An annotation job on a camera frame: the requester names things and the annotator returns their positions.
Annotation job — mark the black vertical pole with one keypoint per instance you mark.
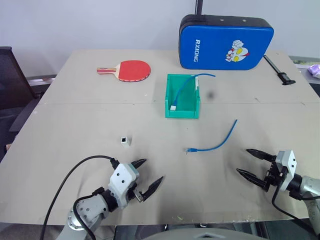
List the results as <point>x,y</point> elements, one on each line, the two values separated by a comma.
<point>198,7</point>

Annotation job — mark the red table tennis paddle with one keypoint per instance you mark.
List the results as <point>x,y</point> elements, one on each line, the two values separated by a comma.
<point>133,71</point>

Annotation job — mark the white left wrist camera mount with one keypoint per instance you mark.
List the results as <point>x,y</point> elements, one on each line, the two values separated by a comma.
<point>122,176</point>

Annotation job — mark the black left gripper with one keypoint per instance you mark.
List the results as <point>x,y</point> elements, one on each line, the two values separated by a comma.
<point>131,191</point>

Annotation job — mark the purple plastic bag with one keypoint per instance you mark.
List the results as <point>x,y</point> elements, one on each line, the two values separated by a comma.
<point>315,70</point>

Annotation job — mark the green plastic bin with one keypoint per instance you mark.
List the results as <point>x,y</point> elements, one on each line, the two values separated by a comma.
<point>182,113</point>

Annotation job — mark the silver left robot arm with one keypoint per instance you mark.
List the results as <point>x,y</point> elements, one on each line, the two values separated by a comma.
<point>90,207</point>

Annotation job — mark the small white cube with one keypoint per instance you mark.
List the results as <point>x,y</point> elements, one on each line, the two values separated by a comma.
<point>125,142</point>

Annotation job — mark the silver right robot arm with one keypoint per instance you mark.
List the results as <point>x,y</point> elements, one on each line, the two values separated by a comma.
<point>310,186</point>

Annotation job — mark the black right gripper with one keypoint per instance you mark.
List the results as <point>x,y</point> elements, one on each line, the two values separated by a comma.
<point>273,177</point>

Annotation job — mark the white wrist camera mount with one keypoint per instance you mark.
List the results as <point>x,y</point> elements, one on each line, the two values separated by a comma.
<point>122,176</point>
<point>288,162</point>

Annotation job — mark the black mesh office chair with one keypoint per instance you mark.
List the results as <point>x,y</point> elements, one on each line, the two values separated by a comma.
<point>12,80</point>

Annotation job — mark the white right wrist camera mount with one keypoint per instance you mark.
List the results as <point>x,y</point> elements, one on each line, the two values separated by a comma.
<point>288,162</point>

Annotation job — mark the blue cartoon kick pad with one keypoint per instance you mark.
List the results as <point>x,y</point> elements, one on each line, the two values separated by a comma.
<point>212,50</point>

